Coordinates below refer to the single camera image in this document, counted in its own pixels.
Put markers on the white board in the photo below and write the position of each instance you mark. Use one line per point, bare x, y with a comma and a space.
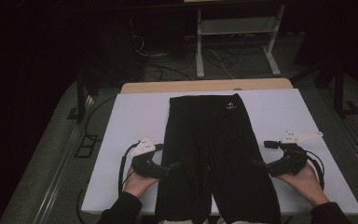
130, 118

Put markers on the black metal stand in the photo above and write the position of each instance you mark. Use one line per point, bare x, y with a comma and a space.
338, 87
80, 99

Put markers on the white metal rack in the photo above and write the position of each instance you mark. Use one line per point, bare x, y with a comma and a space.
199, 46

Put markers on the person's right hand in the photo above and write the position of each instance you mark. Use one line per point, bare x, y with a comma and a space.
307, 186

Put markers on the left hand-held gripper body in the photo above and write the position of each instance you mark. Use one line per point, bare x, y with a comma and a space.
146, 166

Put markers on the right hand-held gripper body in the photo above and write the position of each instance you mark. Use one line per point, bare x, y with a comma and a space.
292, 161

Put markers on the metal floor rail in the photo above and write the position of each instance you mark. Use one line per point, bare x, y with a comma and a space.
354, 146
56, 189

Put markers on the wooden table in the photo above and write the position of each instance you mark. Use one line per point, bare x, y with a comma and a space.
199, 85

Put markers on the person's left hand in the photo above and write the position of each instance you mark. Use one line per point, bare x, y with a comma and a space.
136, 185

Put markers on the black pants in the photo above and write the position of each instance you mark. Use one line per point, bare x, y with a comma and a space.
217, 149

